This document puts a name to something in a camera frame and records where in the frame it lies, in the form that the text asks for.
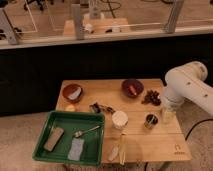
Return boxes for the black brush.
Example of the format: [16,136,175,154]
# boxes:
[89,103,115,114]

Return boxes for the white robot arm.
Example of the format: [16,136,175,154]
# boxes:
[160,61,213,123]

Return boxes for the small metal tin cup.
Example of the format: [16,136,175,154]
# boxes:
[144,114,158,129]

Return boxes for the dark grape bunch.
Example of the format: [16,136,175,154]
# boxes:
[142,90,161,106]

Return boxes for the brown bowl with red item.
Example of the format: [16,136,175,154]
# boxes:
[121,79,144,98]

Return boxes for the white lidded cup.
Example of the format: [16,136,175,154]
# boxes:
[112,111,128,129]

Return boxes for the wooden chopsticks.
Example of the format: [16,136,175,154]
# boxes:
[119,134,126,165]

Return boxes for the pale spatula piece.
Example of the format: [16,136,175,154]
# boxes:
[108,146,119,161]

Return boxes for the metal spoon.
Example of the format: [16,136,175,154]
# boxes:
[73,125,100,138]

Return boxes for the green plastic tray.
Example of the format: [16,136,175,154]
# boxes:
[32,111,105,166]

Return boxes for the grey sponge cloth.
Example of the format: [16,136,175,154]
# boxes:
[68,138,84,161]

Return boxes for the small yellow round object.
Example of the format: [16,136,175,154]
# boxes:
[65,104,76,112]

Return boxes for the brown bowl with white cloth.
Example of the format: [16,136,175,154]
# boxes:
[62,84,83,103]

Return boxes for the brown wooden block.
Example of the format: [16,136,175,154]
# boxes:
[44,127,64,151]

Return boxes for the black cable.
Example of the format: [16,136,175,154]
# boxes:
[184,118,213,141]

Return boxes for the grey metal post right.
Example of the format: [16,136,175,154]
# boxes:
[164,0,184,34]

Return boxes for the grey metal post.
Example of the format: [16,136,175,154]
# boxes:
[71,4,84,40]
[164,0,184,34]
[0,8,19,45]

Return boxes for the grey metal post middle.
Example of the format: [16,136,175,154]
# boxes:
[71,4,84,40]

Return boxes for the grey metal post left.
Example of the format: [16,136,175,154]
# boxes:
[0,8,19,45]

